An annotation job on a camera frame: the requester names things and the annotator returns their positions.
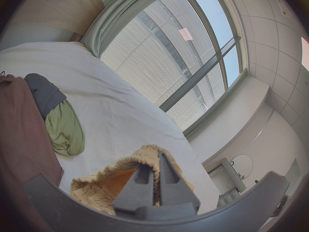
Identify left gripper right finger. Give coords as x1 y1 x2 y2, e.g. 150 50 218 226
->
158 151 201 210

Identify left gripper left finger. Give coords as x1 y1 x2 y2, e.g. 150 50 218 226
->
113 165 155 215

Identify tan trousers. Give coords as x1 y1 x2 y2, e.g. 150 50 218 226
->
71 144 195 216

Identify bed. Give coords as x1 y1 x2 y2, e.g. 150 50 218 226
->
0 0 220 217

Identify round white mirror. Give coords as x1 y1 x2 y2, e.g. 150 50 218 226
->
232 154 253 180

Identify green garment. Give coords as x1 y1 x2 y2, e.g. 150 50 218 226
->
45 100 85 157

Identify window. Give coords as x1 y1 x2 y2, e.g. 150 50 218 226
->
100 0 248 135

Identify black garment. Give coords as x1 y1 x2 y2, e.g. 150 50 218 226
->
24 73 67 119

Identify dark brown garment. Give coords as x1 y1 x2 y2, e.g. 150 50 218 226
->
0 73 65 186

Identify grey-green curtain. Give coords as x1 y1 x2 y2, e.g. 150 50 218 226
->
82 0 186 58

